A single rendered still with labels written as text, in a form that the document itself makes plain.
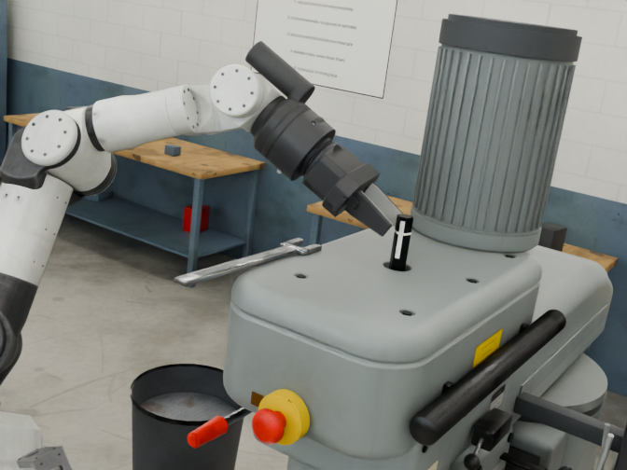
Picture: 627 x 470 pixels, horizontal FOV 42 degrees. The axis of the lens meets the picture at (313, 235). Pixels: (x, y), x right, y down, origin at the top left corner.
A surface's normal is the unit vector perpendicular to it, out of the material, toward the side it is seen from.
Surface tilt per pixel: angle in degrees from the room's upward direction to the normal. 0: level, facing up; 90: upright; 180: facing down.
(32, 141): 59
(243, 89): 76
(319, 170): 90
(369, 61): 90
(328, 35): 90
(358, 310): 0
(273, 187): 90
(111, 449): 0
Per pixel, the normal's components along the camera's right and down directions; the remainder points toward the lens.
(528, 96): 0.24, 0.31
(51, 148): -0.22, -0.29
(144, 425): -0.65, 0.21
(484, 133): -0.33, 0.23
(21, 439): 0.83, -0.30
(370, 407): -0.10, 0.28
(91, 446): 0.12, -0.95
